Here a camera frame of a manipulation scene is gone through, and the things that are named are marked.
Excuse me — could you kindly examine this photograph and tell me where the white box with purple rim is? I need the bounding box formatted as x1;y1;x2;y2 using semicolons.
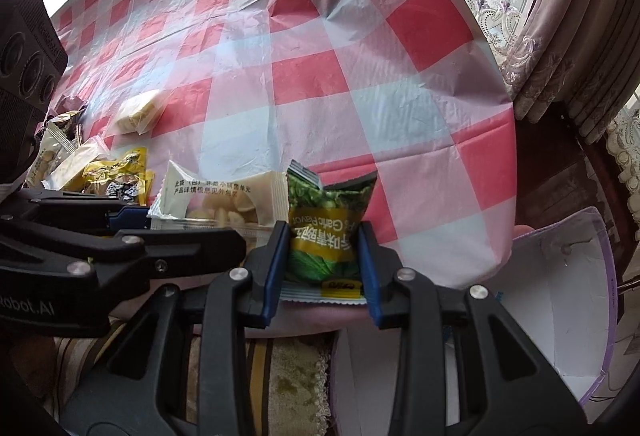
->
330;206;617;436

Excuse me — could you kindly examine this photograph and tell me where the green snack packet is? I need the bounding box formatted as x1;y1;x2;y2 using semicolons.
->
280;159;378;303

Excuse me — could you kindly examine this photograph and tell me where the long cream snack packet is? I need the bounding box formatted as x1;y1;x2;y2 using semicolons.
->
47;136;108;191

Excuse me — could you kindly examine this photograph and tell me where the pale yellow snack packet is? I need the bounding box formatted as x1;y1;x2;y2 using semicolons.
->
114;89;168;135

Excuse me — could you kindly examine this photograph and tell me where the striped beige cushion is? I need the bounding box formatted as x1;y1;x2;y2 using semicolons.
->
25;320;337;436

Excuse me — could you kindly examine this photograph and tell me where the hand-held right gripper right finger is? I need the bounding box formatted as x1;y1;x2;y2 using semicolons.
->
356;221;591;436

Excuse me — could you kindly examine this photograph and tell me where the red checked plastic tablecloth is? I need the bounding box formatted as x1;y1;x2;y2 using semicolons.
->
47;0;518;337

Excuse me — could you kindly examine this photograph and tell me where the pink pleated curtain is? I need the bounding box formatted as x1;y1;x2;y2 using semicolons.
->
510;0;640;144

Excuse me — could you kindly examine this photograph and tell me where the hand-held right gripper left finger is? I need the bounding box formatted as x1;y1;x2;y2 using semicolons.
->
62;220;291;436

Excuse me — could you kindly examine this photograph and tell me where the brown snack packet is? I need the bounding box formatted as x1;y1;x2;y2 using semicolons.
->
55;95;87;116
46;112;86;138

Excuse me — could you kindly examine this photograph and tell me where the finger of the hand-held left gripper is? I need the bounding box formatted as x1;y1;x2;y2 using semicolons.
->
0;189;152;237
0;226;247;337

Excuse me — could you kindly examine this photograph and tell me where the dark wooden furniture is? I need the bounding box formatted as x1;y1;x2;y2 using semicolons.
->
514;104;628;237

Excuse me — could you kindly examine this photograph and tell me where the small cream biscuit packet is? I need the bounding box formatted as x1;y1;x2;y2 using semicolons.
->
25;123;76;188

